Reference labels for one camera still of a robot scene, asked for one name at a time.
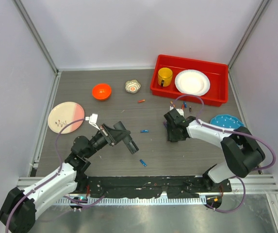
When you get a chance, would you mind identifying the orange bowl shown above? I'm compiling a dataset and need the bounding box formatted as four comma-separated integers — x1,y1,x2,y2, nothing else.
92,83,112,101

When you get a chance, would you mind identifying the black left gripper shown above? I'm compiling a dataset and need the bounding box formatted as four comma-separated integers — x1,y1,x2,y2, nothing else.
84,123,130,159

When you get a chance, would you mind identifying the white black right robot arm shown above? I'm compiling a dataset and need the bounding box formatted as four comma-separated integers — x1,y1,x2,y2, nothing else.
164,108,265,192

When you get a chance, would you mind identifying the small floral bowl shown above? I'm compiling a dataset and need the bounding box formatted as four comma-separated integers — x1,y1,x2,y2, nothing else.
125,79,141,94

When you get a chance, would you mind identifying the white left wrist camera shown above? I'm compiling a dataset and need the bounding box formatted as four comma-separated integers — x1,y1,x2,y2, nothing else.
85,113,100,130

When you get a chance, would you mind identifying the white paper plate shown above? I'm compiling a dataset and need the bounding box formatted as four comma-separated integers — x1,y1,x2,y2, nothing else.
175,69,211,96

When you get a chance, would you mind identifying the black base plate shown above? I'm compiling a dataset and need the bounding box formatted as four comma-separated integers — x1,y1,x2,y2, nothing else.
86,176,232,199

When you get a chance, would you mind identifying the yellow mug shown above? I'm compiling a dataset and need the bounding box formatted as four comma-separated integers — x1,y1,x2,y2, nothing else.
158,67,173,87

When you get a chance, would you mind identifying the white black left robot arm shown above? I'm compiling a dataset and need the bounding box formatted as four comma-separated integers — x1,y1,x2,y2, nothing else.
0,121,139,233

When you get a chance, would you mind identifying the red plastic bin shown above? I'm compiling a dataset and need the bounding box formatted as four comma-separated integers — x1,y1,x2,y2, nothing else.
150,54,229,107

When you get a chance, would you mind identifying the blue polka dot plate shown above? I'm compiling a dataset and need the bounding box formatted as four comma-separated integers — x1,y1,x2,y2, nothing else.
210,114,245,141

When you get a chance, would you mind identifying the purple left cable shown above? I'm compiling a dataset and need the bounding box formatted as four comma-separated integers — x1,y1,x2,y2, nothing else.
5,117,105,233

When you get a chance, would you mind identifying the pink cream plate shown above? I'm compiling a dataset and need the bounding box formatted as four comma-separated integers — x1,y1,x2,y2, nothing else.
48,101,85,133

